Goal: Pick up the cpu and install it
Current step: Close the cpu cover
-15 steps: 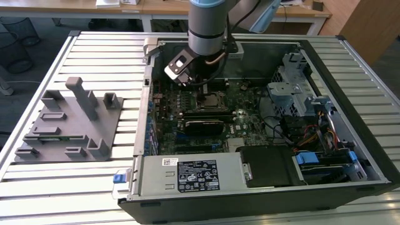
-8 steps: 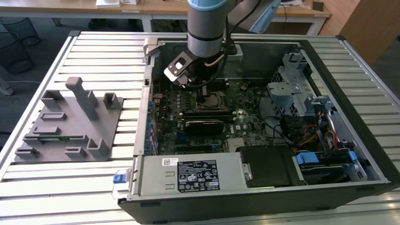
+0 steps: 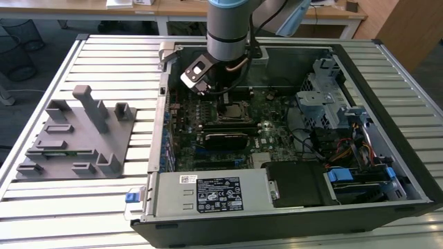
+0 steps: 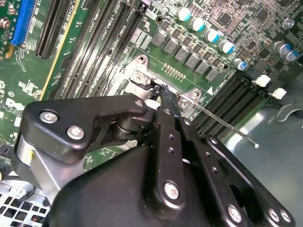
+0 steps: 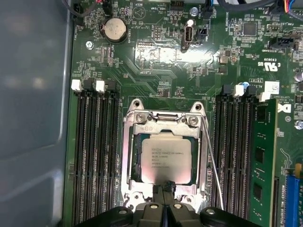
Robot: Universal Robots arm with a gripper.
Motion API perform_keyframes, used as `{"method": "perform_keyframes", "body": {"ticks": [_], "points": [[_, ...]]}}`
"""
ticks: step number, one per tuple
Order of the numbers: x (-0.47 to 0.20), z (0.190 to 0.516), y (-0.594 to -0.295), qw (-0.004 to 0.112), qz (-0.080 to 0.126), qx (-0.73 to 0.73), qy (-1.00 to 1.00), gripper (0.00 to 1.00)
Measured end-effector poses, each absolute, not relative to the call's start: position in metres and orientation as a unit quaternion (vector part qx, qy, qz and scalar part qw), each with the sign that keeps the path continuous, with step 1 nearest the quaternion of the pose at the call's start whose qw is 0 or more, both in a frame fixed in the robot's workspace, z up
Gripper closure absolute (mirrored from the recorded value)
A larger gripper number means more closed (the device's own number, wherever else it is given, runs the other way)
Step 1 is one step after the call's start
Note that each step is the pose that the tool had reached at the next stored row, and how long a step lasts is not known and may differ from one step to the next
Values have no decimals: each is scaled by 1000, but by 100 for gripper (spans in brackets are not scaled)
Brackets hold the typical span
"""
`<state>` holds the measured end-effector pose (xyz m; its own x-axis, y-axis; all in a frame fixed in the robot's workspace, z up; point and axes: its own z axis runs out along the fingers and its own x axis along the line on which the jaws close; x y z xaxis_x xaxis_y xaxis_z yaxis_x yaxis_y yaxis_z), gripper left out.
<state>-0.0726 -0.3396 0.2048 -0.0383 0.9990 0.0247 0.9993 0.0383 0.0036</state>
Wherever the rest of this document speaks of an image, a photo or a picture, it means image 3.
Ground coloured power wire bundle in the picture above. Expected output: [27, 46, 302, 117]
[324, 121, 378, 168]

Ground black mesh waste bin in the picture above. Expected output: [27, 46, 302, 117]
[0, 35, 37, 82]
[0, 19, 45, 51]

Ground metal socket cover frame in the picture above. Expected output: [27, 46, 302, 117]
[216, 102, 252, 122]

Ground silver metal drive cage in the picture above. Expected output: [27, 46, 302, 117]
[296, 58, 351, 130]

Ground black open PC case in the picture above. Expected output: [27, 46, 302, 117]
[130, 40, 439, 248]

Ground grey metal desk foot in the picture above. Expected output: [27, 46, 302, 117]
[0, 72, 16, 106]

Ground green motherboard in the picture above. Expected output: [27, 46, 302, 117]
[164, 89, 306, 173]

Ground wooden cabinet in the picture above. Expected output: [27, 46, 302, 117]
[352, 0, 443, 73]

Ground blue disk carrier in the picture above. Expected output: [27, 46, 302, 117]
[326, 167, 396, 185]

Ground silver square CPU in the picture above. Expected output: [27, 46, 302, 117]
[223, 103, 248, 118]

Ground black graphics card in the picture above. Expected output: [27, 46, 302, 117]
[203, 132, 250, 151]

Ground CPU socket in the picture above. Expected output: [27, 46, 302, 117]
[215, 101, 252, 123]

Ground silver finned heatsink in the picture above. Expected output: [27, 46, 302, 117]
[251, 153, 275, 167]

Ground silver power supply with label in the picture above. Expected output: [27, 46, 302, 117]
[154, 171, 275, 217]

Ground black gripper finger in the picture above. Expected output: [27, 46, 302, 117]
[218, 92, 232, 111]

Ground grey plastic parts rack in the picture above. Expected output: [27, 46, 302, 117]
[15, 85, 138, 179]

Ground small white camera box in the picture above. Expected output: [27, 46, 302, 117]
[250, 46, 270, 67]

